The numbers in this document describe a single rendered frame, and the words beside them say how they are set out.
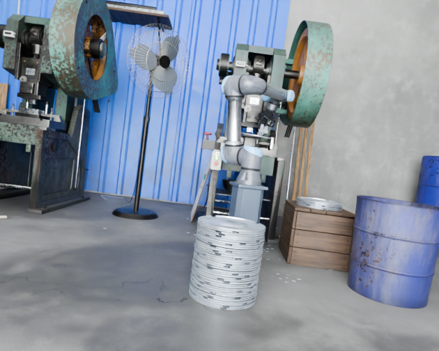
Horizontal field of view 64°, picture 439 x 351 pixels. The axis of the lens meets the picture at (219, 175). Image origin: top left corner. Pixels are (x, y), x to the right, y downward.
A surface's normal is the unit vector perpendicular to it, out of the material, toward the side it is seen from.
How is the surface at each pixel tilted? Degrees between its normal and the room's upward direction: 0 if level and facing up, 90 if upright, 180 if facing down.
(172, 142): 90
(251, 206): 90
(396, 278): 92
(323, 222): 90
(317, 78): 104
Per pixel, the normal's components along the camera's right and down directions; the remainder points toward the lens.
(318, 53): 0.04, -0.07
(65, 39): -0.04, 0.23
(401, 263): -0.23, 0.06
